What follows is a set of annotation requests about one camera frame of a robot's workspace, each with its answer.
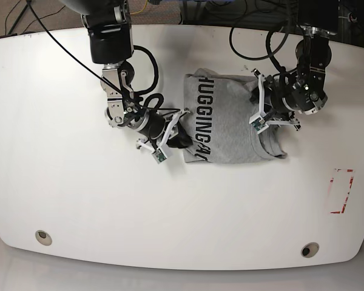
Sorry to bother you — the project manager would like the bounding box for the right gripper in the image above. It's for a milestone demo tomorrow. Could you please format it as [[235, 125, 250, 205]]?
[[135, 109, 193, 152]]

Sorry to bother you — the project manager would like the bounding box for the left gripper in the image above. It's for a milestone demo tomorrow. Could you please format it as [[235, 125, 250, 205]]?
[[249, 69, 301, 131]]

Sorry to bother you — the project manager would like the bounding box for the grey t-shirt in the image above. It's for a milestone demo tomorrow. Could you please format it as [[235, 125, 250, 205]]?
[[181, 69, 287, 164]]

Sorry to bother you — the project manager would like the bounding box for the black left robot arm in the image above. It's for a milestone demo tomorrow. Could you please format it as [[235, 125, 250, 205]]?
[[249, 1, 339, 133]]

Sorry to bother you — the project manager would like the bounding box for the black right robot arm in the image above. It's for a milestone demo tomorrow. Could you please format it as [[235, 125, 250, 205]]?
[[64, 1, 193, 149]]

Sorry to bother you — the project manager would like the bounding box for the red tape marking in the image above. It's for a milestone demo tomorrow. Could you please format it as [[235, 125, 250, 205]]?
[[327, 169, 354, 214]]

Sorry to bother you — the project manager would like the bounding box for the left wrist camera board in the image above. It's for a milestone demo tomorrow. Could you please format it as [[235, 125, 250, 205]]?
[[249, 113, 269, 135]]

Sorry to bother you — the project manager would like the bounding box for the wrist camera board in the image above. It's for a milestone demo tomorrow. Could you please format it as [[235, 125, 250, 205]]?
[[249, 113, 269, 135], [152, 147, 172, 164]]

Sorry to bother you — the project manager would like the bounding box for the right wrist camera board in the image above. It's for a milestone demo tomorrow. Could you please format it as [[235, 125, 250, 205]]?
[[152, 147, 172, 164]]

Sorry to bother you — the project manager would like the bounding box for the yellow cable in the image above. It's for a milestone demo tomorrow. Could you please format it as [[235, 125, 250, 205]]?
[[130, 0, 149, 15]]

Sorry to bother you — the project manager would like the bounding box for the right table cable grommet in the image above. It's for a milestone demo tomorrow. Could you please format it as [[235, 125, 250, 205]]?
[[301, 242, 320, 258]]

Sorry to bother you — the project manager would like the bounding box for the table cable grommet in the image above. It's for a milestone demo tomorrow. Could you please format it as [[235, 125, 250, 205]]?
[[35, 230, 52, 246], [301, 242, 320, 258]]

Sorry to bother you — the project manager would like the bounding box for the left table cable grommet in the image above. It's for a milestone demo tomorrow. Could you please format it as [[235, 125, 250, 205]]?
[[35, 230, 52, 246]]

